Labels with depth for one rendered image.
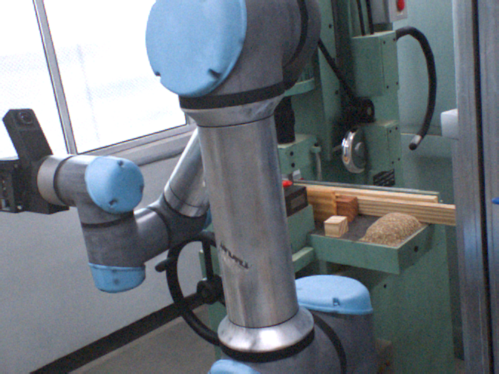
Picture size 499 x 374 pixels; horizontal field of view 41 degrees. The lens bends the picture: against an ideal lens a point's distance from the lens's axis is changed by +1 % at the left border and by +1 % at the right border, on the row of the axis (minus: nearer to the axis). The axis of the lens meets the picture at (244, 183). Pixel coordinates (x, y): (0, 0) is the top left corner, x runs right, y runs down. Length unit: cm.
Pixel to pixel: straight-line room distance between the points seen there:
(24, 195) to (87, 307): 192
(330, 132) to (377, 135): 12
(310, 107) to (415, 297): 60
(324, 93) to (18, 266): 155
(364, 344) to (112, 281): 35
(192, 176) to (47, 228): 189
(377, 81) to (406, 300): 59
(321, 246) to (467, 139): 75
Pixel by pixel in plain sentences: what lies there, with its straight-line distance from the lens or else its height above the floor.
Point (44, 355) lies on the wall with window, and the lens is 292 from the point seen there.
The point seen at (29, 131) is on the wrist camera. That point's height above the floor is 129.
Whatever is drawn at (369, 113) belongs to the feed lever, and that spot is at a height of 111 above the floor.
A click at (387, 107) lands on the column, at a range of 188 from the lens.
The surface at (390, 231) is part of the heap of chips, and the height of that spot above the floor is 92.
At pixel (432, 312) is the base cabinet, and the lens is 199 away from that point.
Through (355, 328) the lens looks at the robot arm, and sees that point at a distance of 88.
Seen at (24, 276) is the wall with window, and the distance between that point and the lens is 278.
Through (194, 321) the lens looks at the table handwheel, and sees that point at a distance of 160.
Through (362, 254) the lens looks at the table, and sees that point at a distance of 144.
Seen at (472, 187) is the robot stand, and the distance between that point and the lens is 81.
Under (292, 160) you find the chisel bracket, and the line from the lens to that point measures 164.
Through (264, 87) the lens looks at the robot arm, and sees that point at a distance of 67.
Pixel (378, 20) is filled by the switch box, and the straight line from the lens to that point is 178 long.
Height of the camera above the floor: 143
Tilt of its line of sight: 16 degrees down
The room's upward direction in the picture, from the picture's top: 8 degrees counter-clockwise
